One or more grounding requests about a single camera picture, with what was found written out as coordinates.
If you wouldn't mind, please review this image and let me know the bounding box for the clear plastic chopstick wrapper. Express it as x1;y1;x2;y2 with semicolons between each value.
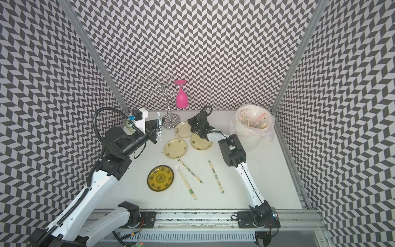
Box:
156;112;163;132

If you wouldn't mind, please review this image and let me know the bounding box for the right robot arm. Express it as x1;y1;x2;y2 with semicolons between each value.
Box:
188;106;281;229

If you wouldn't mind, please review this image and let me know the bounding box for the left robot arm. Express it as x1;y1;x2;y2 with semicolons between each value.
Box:
28;107;164;247

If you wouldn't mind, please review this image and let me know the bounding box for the wrapped chopsticks green label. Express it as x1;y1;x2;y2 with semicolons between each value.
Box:
175;166;197;201

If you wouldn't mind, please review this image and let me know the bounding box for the cream plate with black spot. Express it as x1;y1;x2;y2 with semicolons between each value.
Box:
174;121;193;139

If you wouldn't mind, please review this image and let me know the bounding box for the cream plate right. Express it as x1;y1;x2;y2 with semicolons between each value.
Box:
190;134;213;151

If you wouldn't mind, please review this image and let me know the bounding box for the metal glass holder stand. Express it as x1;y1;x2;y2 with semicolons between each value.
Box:
139;74;181;130

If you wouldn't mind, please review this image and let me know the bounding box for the green transparent plastic cup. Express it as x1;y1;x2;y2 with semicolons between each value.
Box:
125;121;135;134

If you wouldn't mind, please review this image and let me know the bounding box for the cream plate front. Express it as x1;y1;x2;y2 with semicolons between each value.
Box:
163;139;188;159

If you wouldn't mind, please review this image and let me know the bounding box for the pink plastic wine glass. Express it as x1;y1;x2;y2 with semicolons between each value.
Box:
174;80;189;109

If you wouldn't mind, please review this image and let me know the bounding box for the yellow green patterned plate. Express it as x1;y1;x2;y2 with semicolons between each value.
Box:
147;165;174;192

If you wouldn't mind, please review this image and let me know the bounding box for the white trash bucket with bag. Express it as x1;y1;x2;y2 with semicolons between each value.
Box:
229;104;275;151

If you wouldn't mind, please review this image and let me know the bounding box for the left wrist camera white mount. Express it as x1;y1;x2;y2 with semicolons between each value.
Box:
128;108;148;134

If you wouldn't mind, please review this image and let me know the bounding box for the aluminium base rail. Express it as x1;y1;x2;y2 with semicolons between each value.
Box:
66;209;328;247

